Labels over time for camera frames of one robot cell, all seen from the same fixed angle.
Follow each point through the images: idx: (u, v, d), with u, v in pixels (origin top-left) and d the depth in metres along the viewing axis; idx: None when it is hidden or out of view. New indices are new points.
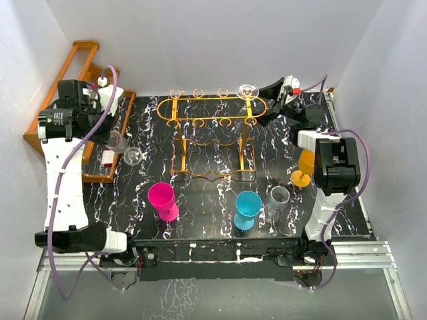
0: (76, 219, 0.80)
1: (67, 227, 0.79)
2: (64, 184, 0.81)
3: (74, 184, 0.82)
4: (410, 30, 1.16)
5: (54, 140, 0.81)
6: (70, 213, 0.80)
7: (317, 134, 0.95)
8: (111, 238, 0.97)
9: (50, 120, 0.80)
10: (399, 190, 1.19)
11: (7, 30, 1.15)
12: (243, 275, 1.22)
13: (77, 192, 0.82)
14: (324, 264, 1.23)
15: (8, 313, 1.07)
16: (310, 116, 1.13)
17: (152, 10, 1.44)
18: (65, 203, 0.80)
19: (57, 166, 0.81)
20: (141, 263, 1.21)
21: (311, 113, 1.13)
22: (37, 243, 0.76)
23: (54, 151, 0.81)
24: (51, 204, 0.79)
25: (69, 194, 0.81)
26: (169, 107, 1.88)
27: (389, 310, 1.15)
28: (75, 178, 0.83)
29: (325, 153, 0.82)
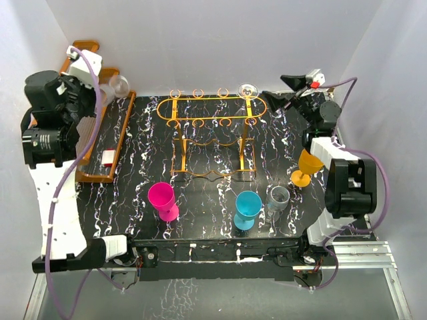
0: (73, 246, 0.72)
1: (65, 255, 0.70)
2: (59, 212, 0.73)
3: (69, 210, 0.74)
4: (409, 31, 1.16)
5: (44, 165, 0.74)
6: (66, 242, 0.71)
7: (335, 150, 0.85)
8: (110, 247, 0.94)
9: (35, 144, 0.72)
10: (400, 190, 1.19)
11: (7, 30, 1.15)
12: (243, 276, 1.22)
13: (71, 218, 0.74)
14: (324, 264, 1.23)
15: (8, 312, 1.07)
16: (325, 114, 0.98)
17: (152, 9, 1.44)
18: (61, 232, 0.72)
19: (49, 194, 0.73)
20: (142, 263, 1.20)
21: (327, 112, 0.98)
22: (35, 270, 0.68)
23: (44, 178, 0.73)
24: (45, 233, 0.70)
25: (63, 222, 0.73)
26: (169, 108, 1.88)
27: (389, 310, 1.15)
28: (69, 204, 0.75)
29: (343, 176, 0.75)
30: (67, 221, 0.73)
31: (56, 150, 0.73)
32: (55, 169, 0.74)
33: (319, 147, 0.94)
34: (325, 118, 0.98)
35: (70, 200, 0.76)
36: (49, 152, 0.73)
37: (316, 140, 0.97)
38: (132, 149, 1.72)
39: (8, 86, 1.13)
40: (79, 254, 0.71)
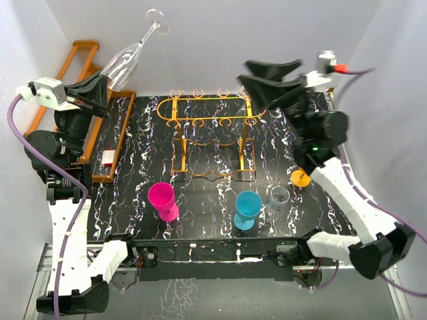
0: (80, 282, 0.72)
1: (70, 290, 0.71)
2: (71, 246, 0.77)
3: (78, 246, 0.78)
4: (409, 32, 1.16)
5: (62, 202, 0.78)
6: (73, 278, 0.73)
7: (367, 216, 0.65)
8: (111, 262, 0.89)
9: (58, 183, 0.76)
10: (398, 189, 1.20)
11: (7, 30, 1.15)
12: (243, 275, 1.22)
13: (81, 254, 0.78)
14: (324, 264, 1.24)
15: (8, 312, 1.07)
16: (334, 133, 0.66)
17: (152, 9, 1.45)
18: (69, 266, 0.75)
19: (63, 229, 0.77)
20: (141, 263, 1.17)
21: (338, 128, 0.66)
22: (38, 308, 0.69)
23: (61, 212, 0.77)
24: (55, 268, 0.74)
25: (73, 257, 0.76)
26: (168, 108, 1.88)
27: (389, 310, 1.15)
28: (80, 240, 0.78)
29: (387, 258, 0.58)
30: (76, 256, 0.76)
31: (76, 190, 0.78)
32: (73, 205, 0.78)
33: (331, 186, 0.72)
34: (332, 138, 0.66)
35: (81, 236, 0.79)
36: (69, 191, 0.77)
37: (323, 172, 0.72)
38: (132, 149, 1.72)
39: (8, 86, 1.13)
40: (84, 290, 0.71)
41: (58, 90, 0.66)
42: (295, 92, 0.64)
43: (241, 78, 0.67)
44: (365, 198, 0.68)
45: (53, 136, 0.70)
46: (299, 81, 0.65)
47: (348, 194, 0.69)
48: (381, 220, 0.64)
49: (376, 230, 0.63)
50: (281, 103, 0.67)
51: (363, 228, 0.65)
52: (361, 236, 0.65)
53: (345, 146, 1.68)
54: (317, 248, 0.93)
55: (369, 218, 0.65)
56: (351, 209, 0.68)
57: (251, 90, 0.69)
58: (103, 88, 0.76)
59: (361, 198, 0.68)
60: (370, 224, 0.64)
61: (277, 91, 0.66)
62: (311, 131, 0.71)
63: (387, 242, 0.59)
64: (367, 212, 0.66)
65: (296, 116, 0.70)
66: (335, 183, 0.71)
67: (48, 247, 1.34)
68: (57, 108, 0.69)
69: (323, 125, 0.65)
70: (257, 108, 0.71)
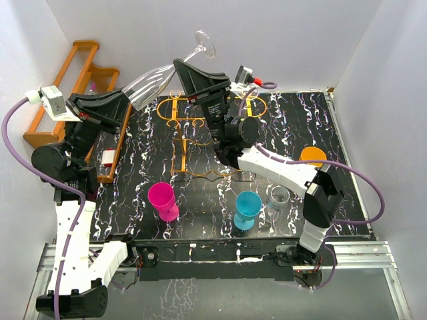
0: (81, 282, 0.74)
1: (70, 290, 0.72)
2: (73, 247, 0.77)
3: (81, 246, 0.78)
4: (409, 31, 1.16)
5: (68, 203, 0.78)
6: (75, 278, 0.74)
7: (291, 172, 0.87)
8: (111, 266, 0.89)
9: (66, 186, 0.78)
10: (398, 189, 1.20)
11: (7, 30, 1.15)
12: (243, 276, 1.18)
13: (83, 254, 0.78)
14: (324, 264, 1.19)
15: (8, 313, 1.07)
16: (248, 137, 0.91)
17: (152, 8, 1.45)
18: (71, 266, 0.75)
19: (67, 229, 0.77)
20: (141, 263, 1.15)
21: (250, 132, 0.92)
22: (37, 308, 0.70)
23: (66, 213, 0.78)
24: (57, 267, 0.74)
25: (75, 257, 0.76)
26: (168, 108, 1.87)
27: (389, 310, 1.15)
28: (82, 240, 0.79)
29: (321, 197, 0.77)
30: (78, 256, 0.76)
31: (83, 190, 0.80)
32: (77, 206, 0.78)
33: (256, 165, 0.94)
34: (249, 140, 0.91)
35: (84, 236, 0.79)
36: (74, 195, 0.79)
37: (244, 158, 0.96)
38: (132, 149, 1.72)
39: (8, 86, 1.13)
40: (83, 292, 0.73)
41: (55, 102, 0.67)
42: (223, 85, 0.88)
43: (177, 63, 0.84)
44: (283, 162, 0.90)
45: (59, 150, 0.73)
46: (225, 78, 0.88)
47: (270, 165, 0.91)
48: (303, 172, 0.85)
49: (303, 180, 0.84)
50: (205, 100, 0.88)
51: (296, 184, 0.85)
52: (298, 190, 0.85)
53: (345, 146, 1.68)
54: (305, 238, 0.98)
55: (295, 176, 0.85)
56: (279, 176, 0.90)
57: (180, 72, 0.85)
58: (120, 106, 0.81)
59: (281, 163, 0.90)
60: (297, 178, 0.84)
61: (208, 82, 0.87)
62: (228, 136, 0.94)
63: (314, 186, 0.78)
64: (292, 170, 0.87)
65: (217, 116, 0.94)
66: (257, 162, 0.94)
67: (48, 248, 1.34)
68: (51, 116, 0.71)
69: (239, 132, 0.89)
70: (188, 93, 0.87)
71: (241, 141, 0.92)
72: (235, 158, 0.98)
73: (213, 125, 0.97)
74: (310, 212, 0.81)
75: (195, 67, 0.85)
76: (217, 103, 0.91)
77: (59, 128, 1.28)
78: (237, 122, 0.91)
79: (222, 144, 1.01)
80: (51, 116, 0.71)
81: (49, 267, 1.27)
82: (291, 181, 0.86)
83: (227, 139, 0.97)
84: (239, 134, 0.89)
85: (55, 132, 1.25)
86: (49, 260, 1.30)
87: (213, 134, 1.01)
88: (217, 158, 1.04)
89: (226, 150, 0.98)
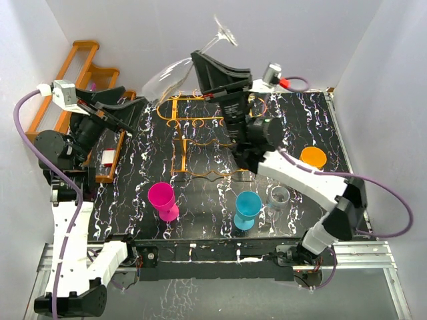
0: (78, 284, 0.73)
1: (68, 292, 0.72)
2: (70, 249, 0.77)
3: (78, 248, 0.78)
4: (409, 31, 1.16)
5: (64, 204, 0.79)
6: (73, 280, 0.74)
7: (319, 184, 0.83)
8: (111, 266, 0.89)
9: (63, 185, 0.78)
10: (399, 189, 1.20)
11: (7, 30, 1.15)
12: (243, 276, 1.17)
13: (80, 256, 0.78)
14: (324, 264, 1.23)
15: (8, 312, 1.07)
16: (273, 141, 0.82)
17: (152, 8, 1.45)
18: (68, 268, 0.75)
19: (63, 232, 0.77)
20: (141, 263, 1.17)
21: (275, 134, 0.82)
22: (35, 309, 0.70)
23: (63, 215, 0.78)
24: (55, 270, 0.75)
25: (73, 260, 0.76)
26: (168, 107, 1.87)
27: (389, 311, 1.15)
28: (79, 242, 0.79)
29: (350, 212, 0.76)
30: (75, 258, 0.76)
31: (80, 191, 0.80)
32: (74, 208, 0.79)
33: (280, 172, 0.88)
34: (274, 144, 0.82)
35: (81, 238, 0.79)
36: (73, 192, 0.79)
37: (266, 164, 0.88)
38: (132, 149, 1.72)
39: (8, 85, 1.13)
40: (81, 294, 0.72)
41: (67, 92, 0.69)
42: (242, 84, 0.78)
43: (195, 55, 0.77)
44: (310, 171, 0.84)
45: (61, 136, 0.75)
46: (246, 76, 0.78)
47: (295, 174, 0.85)
48: (331, 185, 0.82)
49: (333, 193, 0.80)
50: (221, 98, 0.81)
51: (324, 198, 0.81)
52: (323, 202, 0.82)
53: (345, 146, 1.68)
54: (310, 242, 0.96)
55: (323, 187, 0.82)
56: (305, 186, 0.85)
57: (199, 67, 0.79)
58: (134, 113, 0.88)
59: (308, 173, 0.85)
60: (325, 191, 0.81)
61: (225, 78, 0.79)
62: (251, 138, 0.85)
63: (344, 200, 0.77)
64: (319, 182, 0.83)
65: (235, 116, 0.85)
66: (281, 169, 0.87)
67: (48, 248, 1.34)
68: (62, 107, 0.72)
69: (265, 136, 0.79)
70: (203, 88, 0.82)
71: (265, 145, 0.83)
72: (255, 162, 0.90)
73: (232, 126, 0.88)
74: (329, 224, 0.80)
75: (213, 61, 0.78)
76: (237, 103, 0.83)
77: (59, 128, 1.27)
78: (261, 124, 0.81)
79: (242, 146, 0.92)
80: (61, 107, 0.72)
81: (49, 267, 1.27)
82: (318, 194, 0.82)
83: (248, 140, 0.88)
84: (265, 137, 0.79)
85: None
86: (49, 260, 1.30)
87: (231, 135, 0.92)
88: (235, 160, 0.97)
89: (246, 152, 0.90)
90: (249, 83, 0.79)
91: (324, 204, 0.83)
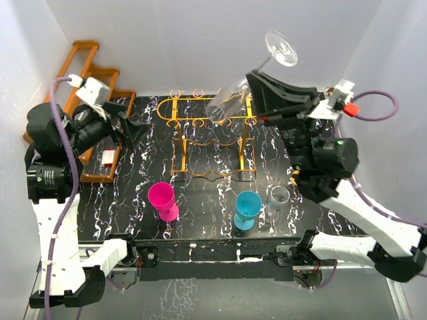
0: (73, 282, 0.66)
1: (63, 290, 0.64)
2: (59, 248, 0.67)
3: (68, 246, 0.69)
4: (409, 32, 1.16)
5: (47, 198, 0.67)
6: (66, 280, 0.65)
7: (395, 231, 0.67)
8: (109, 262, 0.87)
9: (39, 180, 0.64)
10: (400, 190, 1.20)
11: (7, 30, 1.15)
12: (242, 276, 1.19)
13: (71, 253, 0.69)
14: (324, 264, 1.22)
15: (8, 313, 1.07)
16: (352, 166, 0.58)
17: (152, 8, 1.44)
18: (59, 268, 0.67)
19: (49, 231, 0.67)
20: (141, 263, 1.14)
21: (353, 157, 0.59)
22: (31, 306, 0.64)
23: (46, 212, 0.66)
24: (45, 270, 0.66)
25: (63, 258, 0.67)
26: (168, 108, 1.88)
27: (389, 311, 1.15)
28: (69, 239, 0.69)
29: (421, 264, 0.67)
30: (67, 257, 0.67)
31: (61, 186, 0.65)
32: (59, 204, 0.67)
33: (352, 211, 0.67)
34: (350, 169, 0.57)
35: (71, 235, 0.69)
36: (54, 188, 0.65)
37: (340, 200, 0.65)
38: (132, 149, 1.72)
39: (8, 86, 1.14)
40: (77, 290, 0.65)
41: (103, 92, 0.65)
42: (298, 110, 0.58)
43: (249, 77, 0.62)
44: (388, 216, 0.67)
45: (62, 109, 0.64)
46: (303, 100, 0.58)
47: (372, 216, 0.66)
48: (406, 233, 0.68)
49: (409, 244, 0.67)
50: (276, 124, 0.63)
51: (397, 248, 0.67)
52: (389, 249, 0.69)
53: None
54: (324, 254, 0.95)
55: (399, 236, 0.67)
56: (377, 230, 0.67)
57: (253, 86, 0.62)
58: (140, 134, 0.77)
59: (384, 217, 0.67)
60: (401, 241, 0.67)
61: (280, 102, 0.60)
62: (320, 162, 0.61)
63: (421, 253, 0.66)
64: (395, 228, 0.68)
65: (293, 142, 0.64)
66: (355, 208, 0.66)
67: None
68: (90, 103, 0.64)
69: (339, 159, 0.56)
70: (257, 112, 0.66)
71: (342, 174, 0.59)
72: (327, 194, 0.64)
73: (295, 151, 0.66)
74: (384, 265, 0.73)
75: (271, 84, 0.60)
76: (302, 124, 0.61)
77: None
78: (333, 146, 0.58)
79: (307, 174, 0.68)
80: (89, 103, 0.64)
81: None
82: (389, 240, 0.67)
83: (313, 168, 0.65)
84: (339, 160, 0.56)
85: None
86: None
87: (293, 162, 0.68)
88: (299, 192, 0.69)
89: (315, 183, 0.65)
90: (306, 108, 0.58)
91: (390, 250, 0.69)
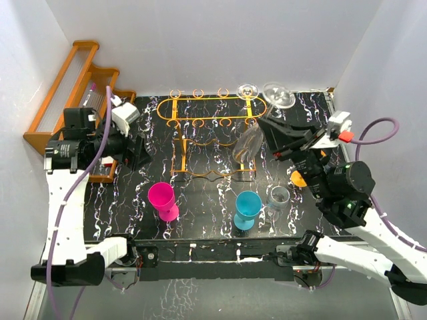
0: (75, 253, 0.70)
1: (65, 260, 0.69)
2: (65, 216, 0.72)
3: (74, 216, 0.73)
4: (409, 32, 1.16)
5: (58, 170, 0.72)
6: (69, 248, 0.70)
7: (419, 260, 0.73)
8: (111, 252, 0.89)
9: (56, 153, 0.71)
10: (400, 190, 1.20)
11: (7, 30, 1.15)
12: (243, 276, 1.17)
13: (77, 224, 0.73)
14: (324, 264, 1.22)
15: (8, 313, 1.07)
16: (362, 186, 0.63)
17: (152, 8, 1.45)
18: (64, 236, 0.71)
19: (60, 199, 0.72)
20: (141, 263, 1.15)
21: (364, 179, 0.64)
22: (32, 276, 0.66)
23: (58, 182, 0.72)
24: (49, 238, 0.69)
25: (70, 227, 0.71)
26: (168, 108, 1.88)
27: (389, 311, 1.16)
28: (76, 211, 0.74)
29: None
30: (72, 226, 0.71)
31: (74, 159, 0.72)
32: (70, 176, 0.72)
33: (377, 239, 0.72)
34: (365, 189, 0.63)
35: (78, 207, 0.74)
36: (68, 160, 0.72)
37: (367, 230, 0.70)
38: None
39: (8, 86, 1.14)
40: (79, 262, 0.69)
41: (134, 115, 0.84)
42: (299, 143, 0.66)
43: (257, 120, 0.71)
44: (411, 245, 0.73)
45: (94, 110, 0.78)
46: (304, 135, 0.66)
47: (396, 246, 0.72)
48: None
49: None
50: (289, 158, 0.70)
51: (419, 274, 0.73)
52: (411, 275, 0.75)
53: (345, 146, 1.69)
54: (326, 258, 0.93)
55: (421, 264, 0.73)
56: (401, 258, 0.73)
57: (269, 130, 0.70)
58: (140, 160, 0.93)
59: (408, 246, 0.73)
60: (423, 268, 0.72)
61: (285, 138, 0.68)
62: (336, 187, 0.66)
63: None
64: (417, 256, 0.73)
65: (307, 172, 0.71)
66: (381, 237, 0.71)
67: None
68: (124, 118, 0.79)
69: (350, 181, 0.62)
70: (271, 150, 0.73)
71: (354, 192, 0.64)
72: (349, 217, 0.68)
73: (311, 180, 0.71)
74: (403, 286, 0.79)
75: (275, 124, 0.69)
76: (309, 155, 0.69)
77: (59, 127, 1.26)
78: (342, 170, 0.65)
79: (327, 200, 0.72)
80: (124, 118, 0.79)
81: None
82: (413, 268, 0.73)
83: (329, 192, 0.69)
84: (351, 183, 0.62)
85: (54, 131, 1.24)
86: None
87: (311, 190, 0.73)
88: (326, 219, 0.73)
89: (334, 206, 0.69)
90: (306, 141, 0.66)
91: (413, 276, 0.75)
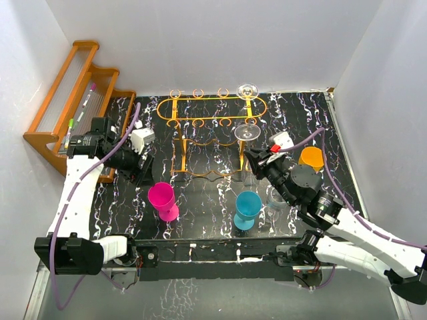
0: (80, 229, 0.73)
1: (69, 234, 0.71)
2: (77, 194, 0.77)
3: (85, 196, 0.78)
4: (409, 31, 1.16)
5: (78, 156, 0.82)
6: (75, 222, 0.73)
7: (399, 254, 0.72)
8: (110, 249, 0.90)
9: (79, 142, 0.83)
10: (399, 190, 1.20)
11: (7, 30, 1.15)
12: (243, 276, 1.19)
13: (87, 204, 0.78)
14: (323, 264, 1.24)
15: (7, 314, 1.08)
16: (306, 181, 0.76)
17: (152, 8, 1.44)
18: (73, 211, 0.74)
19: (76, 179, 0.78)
20: (141, 263, 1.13)
21: (308, 176, 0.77)
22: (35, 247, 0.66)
23: (76, 164, 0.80)
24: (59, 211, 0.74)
25: (79, 204, 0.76)
26: (168, 108, 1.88)
27: (389, 311, 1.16)
28: (88, 192, 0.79)
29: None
30: (83, 205, 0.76)
31: (93, 148, 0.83)
32: (88, 160, 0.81)
33: (353, 236, 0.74)
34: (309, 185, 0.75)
35: (90, 190, 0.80)
36: (85, 150, 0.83)
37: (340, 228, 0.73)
38: None
39: (7, 86, 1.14)
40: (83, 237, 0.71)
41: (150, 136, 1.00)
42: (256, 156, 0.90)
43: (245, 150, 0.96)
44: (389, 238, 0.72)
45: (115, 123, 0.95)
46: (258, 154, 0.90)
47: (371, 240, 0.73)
48: (410, 254, 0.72)
49: (413, 264, 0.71)
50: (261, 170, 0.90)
51: (401, 268, 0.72)
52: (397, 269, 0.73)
53: (345, 146, 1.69)
54: (326, 258, 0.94)
55: (402, 257, 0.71)
56: (380, 253, 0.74)
57: (249, 158, 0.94)
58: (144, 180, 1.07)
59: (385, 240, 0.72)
60: (405, 262, 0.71)
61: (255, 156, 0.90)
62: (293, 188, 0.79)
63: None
64: (397, 250, 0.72)
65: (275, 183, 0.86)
66: (356, 234, 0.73)
67: None
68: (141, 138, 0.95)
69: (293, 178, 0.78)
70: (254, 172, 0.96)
71: (304, 190, 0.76)
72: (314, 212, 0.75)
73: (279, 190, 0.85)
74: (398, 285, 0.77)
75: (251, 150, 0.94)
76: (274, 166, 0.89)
77: (59, 127, 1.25)
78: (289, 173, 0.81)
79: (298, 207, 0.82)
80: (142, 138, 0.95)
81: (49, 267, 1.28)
82: (394, 261, 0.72)
83: (294, 196, 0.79)
84: (294, 180, 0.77)
85: (54, 131, 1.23)
86: None
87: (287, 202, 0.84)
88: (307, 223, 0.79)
89: (303, 206, 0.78)
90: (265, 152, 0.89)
91: (399, 271, 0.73)
